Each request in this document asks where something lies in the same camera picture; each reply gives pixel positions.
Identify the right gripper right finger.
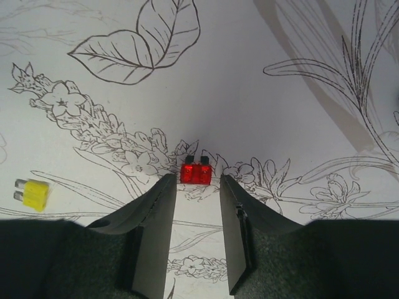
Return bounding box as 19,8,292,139
219,175,312,296

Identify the yellow blade fuse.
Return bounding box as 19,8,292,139
13,179,49,212

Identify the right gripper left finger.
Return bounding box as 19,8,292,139
89,174,176,298

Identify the red blade fuse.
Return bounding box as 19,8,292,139
180,155,213,186

